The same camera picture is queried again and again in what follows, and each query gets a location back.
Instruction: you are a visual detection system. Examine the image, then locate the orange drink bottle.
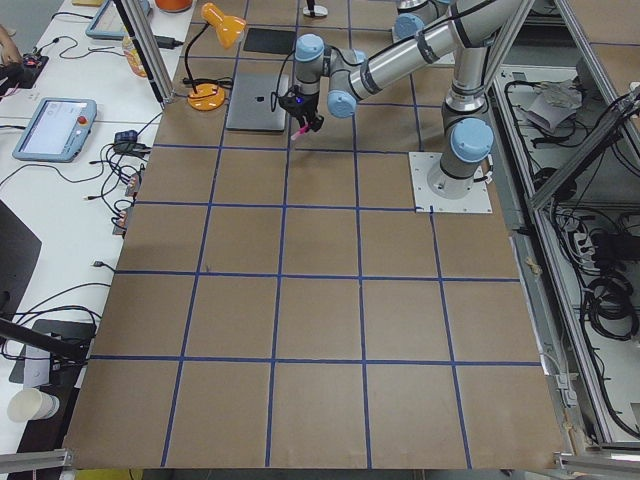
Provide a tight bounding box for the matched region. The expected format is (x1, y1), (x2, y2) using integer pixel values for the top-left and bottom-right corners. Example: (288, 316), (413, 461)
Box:
(122, 34), (147, 78)

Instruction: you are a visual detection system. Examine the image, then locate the blue teach pendant far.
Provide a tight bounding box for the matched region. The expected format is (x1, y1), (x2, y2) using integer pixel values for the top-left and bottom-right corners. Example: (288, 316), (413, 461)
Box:
(85, 1), (125, 41)

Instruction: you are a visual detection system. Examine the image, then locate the blue teach pendant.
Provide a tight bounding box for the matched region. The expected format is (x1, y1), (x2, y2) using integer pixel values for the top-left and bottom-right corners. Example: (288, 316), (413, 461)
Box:
(12, 97), (97, 163)
(85, 1), (125, 41)

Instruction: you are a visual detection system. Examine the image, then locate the white paper cup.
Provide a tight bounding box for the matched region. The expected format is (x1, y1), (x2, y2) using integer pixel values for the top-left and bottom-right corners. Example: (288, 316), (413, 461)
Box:
(7, 388), (60, 423)

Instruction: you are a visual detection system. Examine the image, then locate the aluminium frame post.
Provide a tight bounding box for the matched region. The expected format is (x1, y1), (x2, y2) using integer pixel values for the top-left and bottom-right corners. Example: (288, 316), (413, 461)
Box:
(114, 0), (174, 105)

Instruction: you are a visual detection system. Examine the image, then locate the blue teach pendant near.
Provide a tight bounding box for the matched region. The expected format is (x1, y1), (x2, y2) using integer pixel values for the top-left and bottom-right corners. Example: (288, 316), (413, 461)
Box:
(12, 97), (97, 163)

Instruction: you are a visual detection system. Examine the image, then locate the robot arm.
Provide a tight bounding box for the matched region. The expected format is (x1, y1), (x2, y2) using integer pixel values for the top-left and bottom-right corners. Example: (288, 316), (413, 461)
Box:
(272, 0), (532, 200)
(297, 1), (451, 47)

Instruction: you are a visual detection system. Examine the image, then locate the black monitor corner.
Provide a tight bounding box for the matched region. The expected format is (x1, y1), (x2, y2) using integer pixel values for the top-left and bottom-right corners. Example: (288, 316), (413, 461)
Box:
(0, 202), (42, 320)

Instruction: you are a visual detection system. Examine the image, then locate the orange desk lamp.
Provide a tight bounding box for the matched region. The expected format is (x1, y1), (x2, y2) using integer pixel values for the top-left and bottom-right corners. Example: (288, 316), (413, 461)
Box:
(182, 2), (248, 112)

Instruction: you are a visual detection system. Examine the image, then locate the silver closed laptop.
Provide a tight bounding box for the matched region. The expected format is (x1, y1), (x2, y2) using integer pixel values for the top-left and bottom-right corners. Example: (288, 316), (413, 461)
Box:
(226, 73), (289, 133)

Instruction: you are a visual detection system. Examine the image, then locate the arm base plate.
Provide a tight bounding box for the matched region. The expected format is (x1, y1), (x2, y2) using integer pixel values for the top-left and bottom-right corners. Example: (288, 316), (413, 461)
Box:
(408, 152), (493, 214)

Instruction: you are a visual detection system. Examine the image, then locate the white computer mouse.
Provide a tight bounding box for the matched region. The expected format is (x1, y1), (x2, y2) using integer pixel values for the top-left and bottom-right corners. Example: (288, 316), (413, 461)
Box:
(306, 5), (328, 18)

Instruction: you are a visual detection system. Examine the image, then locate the black mousepad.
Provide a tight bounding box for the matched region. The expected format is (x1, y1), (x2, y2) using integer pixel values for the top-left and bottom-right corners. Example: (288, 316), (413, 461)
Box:
(243, 27), (296, 55)

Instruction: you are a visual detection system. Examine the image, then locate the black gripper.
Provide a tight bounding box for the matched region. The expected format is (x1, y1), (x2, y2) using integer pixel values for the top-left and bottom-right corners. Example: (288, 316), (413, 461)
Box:
(278, 0), (324, 132)

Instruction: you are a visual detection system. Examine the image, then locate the pink highlighter pen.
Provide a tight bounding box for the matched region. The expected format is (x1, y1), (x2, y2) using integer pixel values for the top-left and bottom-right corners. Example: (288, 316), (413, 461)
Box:
(290, 125), (310, 141)

